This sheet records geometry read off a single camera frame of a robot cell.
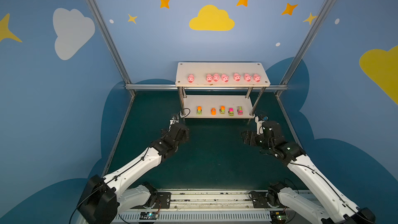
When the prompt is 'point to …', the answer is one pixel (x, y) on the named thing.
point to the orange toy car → (213, 111)
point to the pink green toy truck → (240, 111)
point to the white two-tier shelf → (219, 90)
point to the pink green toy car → (231, 111)
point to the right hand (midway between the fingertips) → (250, 132)
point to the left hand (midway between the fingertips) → (178, 130)
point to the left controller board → (148, 215)
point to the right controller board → (278, 216)
